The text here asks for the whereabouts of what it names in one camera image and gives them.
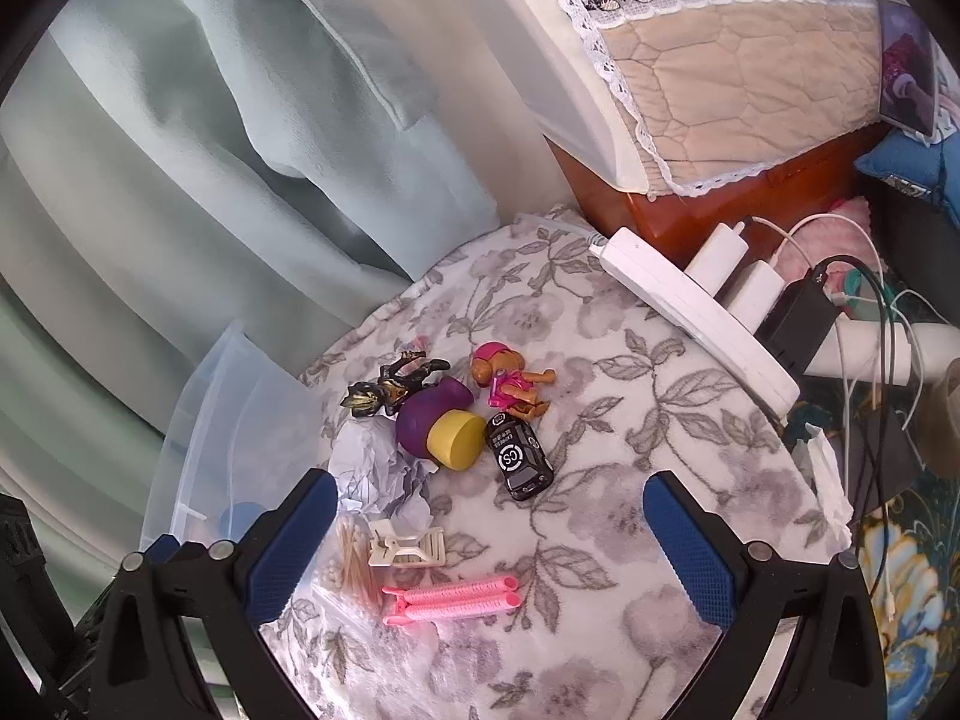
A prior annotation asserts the white power strip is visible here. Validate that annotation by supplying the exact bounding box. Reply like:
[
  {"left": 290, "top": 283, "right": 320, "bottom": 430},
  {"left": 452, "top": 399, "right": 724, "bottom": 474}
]
[{"left": 525, "top": 217, "right": 802, "bottom": 417}]

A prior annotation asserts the beige roll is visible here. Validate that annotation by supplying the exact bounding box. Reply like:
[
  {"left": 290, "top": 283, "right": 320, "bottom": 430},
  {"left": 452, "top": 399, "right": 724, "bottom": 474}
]
[{"left": 919, "top": 360, "right": 960, "bottom": 455}]

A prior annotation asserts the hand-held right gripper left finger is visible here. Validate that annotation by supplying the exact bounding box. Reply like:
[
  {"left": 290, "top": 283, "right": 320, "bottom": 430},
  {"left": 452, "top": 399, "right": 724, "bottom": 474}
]
[{"left": 88, "top": 469, "right": 338, "bottom": 720}]

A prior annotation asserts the black gold action figure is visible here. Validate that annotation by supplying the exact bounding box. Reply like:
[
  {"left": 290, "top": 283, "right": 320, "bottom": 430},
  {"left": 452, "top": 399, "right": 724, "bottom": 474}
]
[{"left": 341, "top": 351, "right": 451, "bottom": 421}]

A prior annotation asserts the beige quilted lace cover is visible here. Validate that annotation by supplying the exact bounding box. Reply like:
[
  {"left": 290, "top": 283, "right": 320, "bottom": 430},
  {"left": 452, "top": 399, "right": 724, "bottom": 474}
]
[{"left": 510, "top": 0, "right": 901, "bottom": 200}]

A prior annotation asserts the blue floral cloth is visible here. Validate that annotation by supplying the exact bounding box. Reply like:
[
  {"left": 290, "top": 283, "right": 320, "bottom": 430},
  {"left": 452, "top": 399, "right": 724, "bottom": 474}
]
[{"left": 780, "top": 375, "right": 960, "bottom": 720}]

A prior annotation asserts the pink dog toy figure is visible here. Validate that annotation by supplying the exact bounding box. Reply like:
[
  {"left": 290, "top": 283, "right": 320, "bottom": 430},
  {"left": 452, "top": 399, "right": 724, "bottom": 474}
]
[{"left": 469, "top": 341, "right": 560, "bottom": 421}]

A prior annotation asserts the white tissue paper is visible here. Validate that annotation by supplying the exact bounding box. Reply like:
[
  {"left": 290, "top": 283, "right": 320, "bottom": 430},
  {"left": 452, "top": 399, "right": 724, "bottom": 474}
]
[{"left": 330, "top": 416, "right": 440, "bottom": 533}]

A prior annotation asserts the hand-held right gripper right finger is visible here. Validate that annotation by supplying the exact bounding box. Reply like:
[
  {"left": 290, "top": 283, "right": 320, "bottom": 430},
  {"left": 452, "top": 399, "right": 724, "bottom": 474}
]
[{"left": 643, "top": 469, "right": 890, "bottom": 720}]

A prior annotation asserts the pink fluffy item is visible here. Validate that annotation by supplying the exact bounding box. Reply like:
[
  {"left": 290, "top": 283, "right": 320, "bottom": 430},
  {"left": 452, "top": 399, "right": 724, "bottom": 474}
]
[{"left": 780, "top": 197, "right": 875, "bottom": 282}]

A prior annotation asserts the white tube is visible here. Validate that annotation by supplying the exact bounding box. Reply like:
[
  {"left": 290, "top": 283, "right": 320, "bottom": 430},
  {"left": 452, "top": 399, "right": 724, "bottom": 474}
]
[{"left": 806, "top": 319, "right": 960, "bottom": 377}]

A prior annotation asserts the black toy car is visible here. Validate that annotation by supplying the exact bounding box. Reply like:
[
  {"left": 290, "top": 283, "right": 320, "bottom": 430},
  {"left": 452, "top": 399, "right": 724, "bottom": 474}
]
[{"left": 484, "top": 409, "right": 556, "bottom": 503}]

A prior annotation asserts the blue ball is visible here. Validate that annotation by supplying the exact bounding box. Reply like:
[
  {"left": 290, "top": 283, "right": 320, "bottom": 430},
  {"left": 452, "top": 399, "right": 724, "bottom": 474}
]
[{"left": 220, "top": 502, "right": 263, "bottom": 541}]

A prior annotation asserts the pale green curtain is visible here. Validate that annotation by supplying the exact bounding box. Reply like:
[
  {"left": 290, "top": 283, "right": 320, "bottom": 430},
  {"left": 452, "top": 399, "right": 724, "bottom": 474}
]
[{"left": 0, "top": 0, "right": 503, "bottom": 563}]

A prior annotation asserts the black power adapter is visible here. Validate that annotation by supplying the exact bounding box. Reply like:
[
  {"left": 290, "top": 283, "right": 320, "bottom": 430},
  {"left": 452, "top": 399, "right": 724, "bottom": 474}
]
[{"left": 754, "top": 259, "right": 848, "bottom": 376}]

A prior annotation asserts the orange wooden cabinet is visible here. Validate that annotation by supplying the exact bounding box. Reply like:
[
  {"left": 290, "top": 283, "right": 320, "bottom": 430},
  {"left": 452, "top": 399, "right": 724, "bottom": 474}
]
[{"left": 551, "top": 120, "right": 871, "bottom": 271}]

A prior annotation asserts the cream hair claw clip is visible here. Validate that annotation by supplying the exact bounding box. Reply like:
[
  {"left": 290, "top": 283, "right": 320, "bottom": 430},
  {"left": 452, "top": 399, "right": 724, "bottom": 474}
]
[{"left": 366, "top": 517, "right": 447, "bottom": 569}]

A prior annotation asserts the bag of cotton swabs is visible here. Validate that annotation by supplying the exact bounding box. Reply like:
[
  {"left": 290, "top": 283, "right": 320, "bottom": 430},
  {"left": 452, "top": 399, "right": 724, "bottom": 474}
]
[{"left": 296, "top": 514, "right": 391, "bottom": 608}]

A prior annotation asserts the clear plastic container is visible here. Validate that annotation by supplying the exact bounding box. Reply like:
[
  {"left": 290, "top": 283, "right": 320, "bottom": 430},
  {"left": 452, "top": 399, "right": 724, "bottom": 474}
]
[{"left": 139, "top": 319, "right": 338, "bottom": 563}]

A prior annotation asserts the white charging cable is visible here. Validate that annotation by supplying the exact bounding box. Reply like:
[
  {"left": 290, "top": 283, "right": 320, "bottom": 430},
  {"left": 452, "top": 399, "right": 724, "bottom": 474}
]
[
  {"left": 838, "top": 360, "right": 899, "bottom": 623},
  {"left": 739, "top": 211, "right": 882, "bottom": 271}
]

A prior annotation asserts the purple and yellow toy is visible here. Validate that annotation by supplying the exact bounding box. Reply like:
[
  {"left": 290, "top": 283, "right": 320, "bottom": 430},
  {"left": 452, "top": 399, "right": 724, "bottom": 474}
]
[{"left": 395, "top": 377, "right": 487, "bottom": 473}]

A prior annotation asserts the white charger plug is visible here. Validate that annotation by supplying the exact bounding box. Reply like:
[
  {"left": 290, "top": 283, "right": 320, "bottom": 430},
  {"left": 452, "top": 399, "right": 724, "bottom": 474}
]
[
  {"left": 724, "top": 261, "right": 788, "bottom": 331},
  {"left": 686, "top": 219, "right": 751, "bottom": 293}
]

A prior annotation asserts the grey floral blanket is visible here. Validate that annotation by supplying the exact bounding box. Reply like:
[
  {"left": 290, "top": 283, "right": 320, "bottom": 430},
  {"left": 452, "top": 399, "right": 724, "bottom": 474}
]
[{"left": 255, "top": 202, "right": 863, "bottom": 720}]

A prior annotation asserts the blue cushion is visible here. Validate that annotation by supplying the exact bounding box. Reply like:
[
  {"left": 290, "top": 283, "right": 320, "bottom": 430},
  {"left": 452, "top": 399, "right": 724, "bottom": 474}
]
[{"left": 855, "top": 127, "right": 960, "bottom": 230}]

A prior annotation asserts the sheer white curtain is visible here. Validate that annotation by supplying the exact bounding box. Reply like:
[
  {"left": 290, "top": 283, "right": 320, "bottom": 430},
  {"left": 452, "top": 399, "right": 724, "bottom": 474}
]
[{"left": 397, "top": 0, "right": 661, "bottom": 200}]

